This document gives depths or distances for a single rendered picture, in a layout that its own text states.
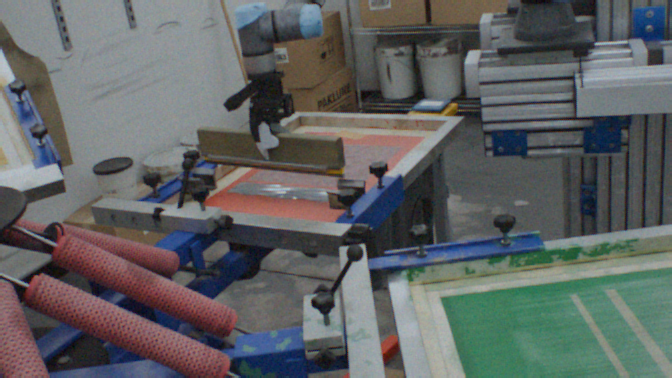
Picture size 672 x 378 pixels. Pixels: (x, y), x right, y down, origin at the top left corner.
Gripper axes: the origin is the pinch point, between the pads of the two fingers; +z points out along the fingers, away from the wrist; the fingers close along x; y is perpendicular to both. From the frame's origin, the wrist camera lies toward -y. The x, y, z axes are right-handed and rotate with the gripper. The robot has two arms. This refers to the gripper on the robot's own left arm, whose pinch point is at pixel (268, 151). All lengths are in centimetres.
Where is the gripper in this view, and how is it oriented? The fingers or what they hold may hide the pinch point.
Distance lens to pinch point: 182.5
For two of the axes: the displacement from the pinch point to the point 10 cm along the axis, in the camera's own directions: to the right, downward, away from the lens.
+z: 1.4, 9.1, 3.8
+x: 4.6, -4.0, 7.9
